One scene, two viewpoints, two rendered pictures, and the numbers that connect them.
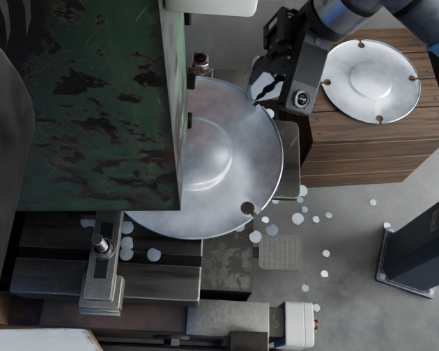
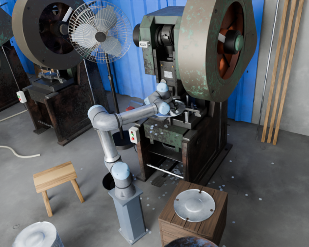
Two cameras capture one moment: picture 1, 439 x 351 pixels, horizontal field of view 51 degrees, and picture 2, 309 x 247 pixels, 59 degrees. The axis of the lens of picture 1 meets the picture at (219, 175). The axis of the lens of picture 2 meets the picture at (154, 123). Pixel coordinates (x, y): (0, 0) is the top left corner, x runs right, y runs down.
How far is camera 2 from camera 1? 2.21 m
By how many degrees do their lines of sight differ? 75
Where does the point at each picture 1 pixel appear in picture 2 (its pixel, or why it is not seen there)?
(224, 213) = not seen: hidden behind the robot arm
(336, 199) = not seen: hidden behind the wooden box
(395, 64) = (196, 216)
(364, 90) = (190, 200)
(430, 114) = (169, 215)
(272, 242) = (163, 180)
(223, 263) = (151, 121)
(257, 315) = (139, 123)
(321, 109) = (190, 186)
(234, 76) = (192, 134)
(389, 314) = not seen: hidden behind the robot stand
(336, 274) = (145, 208)
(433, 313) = (114, 228)
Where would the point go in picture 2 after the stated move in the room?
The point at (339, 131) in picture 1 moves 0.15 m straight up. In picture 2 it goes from (179, 187) to (178, 172)
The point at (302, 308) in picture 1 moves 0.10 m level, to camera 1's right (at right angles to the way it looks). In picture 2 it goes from (135, 129) to (127, 135)
